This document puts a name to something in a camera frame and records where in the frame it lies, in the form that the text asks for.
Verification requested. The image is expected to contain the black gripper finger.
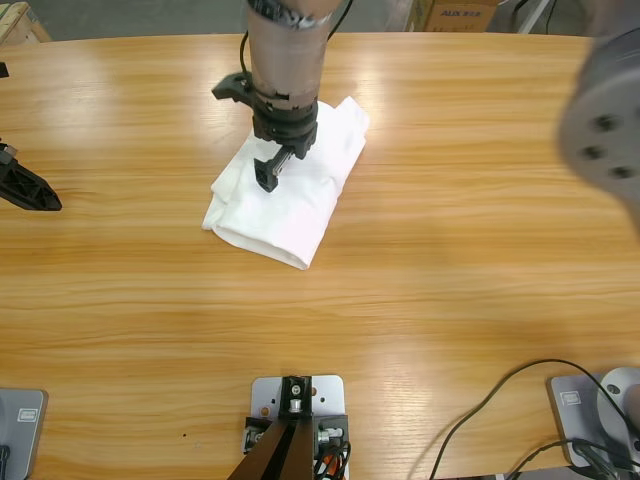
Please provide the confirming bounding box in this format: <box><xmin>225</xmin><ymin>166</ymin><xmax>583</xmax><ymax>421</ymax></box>
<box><xmin>252</xmin><ymin>158</ymin><xmax>282</xmax><ymax>196</ymax></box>
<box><xmin>0</xmin><ymin>157</ymin><xmax>64</xmax><ymax>213</ymax></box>

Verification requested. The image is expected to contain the white t-shirt with black logo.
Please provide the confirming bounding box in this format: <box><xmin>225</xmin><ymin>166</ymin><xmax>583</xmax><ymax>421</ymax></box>
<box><xmin>201</xmin><ymin>96</ymin><xmax>371</xmax><ymax>271</ymax></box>

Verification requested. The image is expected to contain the wooden crate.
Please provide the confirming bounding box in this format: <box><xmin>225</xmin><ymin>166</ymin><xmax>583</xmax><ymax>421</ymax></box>
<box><xmin>0</xmin><ymin>0</ymin><xmax>51</xmax><ymax>47</ymax></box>

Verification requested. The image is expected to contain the patterned cardboard box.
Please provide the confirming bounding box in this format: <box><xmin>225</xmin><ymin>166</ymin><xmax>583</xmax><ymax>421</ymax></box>
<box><xmin>403</xmin><ymin>0</ymin><xmax>435</xmax><ymax>32</ymax></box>

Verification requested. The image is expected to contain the AUX cardboard box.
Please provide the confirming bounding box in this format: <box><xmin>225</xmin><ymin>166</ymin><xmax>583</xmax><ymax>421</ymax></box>
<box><xmin>424</xmin><ymin>0</ymin><xmax>501</xmax><ymax>34</ymax></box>

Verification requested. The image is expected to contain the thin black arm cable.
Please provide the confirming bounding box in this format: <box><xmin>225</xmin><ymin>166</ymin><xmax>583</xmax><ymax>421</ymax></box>
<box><xmin>238</xmin><ymin>0</ymin><xmax>354</xmax><ymax>80</ymax></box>

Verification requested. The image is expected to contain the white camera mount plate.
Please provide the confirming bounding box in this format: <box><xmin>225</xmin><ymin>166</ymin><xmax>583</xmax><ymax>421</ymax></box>
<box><xmin>249</xmin><ymin>374</ymin><xmax>349</xmax><ymax>454</ymax></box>

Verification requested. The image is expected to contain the arm grey base plate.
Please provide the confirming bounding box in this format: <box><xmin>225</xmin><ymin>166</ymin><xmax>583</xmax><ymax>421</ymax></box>
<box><xmin>0</xmin><ymin>388</ymin><xmax>50</xmax><ymax>480</ymax></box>
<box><xmin>544</xmin><ymin>366</ymin><xmax>640</xmax><ymax>469</ymax></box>

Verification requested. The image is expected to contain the black corner bracket with bolt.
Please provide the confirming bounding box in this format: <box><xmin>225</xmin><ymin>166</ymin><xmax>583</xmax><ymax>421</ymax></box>
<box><xmin>314</xmin><ymin>414</ymin><xmax>351</xmax><ymax>451</ymax></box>
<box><xmin>243</xmin><ymin>414</ymin><xmax>274</xmax><ymax>455</ymax></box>

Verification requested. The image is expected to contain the grey metal frame leg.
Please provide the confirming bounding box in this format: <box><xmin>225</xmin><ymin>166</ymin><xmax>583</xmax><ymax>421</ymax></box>
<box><xmin>517</xmin><ymin>0</ymin><xmax>559</xmax><ymax>35</ymax></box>

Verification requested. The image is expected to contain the dark camera post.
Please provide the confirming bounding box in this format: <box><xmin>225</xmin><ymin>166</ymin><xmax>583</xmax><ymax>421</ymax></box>
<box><xmin>227</xmin><ymin>374</ymin><xmax>321</xmax><ymax>480</ymax></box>

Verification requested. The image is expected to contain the orange and black wire bundle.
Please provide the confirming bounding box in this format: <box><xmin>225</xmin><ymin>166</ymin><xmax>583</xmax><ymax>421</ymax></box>
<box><xmin>312</xmin><ymin>442</ymin><xmax>357</xmax><ymax>480</ymax></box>

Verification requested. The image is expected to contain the long looping black cable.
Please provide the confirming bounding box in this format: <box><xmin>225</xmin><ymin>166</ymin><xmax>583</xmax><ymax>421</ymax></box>
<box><xmin>433</xmin><ymin>357</ymin><xmax>640</xmax><ymax>480</ymax></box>

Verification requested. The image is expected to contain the black metal frame leg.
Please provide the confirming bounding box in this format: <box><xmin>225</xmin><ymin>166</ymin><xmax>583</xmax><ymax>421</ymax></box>
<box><xmin>587</xmin><ymin>0</ymin><xmax>640</xmax><ymax>37</ymax></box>

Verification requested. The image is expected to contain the black cable with plug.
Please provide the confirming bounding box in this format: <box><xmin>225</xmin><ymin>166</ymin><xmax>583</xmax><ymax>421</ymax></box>
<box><xmin>492</xmin><ymin>433</ymin><xmax>640</xmax><ymax>480</ymax></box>

